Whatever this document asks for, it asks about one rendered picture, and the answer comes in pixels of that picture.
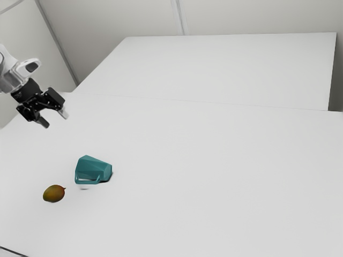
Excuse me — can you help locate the teal faceted mug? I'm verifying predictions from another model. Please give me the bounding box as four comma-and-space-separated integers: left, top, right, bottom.
74, 154, 113, 185

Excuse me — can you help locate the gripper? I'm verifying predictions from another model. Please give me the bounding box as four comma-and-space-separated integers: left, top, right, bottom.
10, 78, 70, 129

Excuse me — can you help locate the green orange mango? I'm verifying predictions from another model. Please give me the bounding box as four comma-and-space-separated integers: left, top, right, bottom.
42, 184, 67, 203

